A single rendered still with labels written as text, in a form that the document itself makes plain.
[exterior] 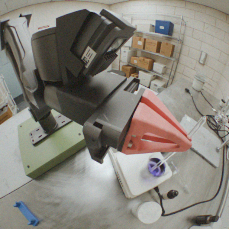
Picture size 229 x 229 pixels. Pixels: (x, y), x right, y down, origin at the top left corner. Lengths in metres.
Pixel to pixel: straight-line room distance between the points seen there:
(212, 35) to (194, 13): 0.56
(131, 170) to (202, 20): 2.63
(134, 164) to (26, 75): 0.30
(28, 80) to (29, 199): 0.37
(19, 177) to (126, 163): 0.41
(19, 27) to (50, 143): 0.36
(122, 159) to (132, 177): 0.05
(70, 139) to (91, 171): 0.13
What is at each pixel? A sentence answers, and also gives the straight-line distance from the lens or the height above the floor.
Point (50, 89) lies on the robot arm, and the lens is 0.15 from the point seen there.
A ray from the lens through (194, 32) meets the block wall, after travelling 2.54.
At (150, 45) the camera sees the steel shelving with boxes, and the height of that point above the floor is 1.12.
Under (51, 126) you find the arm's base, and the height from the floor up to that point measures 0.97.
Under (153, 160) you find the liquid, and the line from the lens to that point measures 0.23.
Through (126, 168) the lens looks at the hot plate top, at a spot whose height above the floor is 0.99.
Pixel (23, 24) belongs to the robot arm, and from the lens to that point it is 0.31.
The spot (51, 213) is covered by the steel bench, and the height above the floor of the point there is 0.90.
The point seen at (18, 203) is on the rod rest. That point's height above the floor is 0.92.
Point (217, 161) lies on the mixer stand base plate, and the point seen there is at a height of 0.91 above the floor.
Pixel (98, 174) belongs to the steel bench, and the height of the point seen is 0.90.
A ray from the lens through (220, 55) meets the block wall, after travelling 2.51.
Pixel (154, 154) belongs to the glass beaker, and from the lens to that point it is 0.22.
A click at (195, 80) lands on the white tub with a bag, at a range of 1.15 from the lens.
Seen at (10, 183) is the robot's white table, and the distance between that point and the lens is 0.52.
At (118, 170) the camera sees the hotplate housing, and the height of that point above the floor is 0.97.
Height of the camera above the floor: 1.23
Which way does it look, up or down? 44 degrees down
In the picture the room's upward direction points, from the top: 3 degrees clockwise
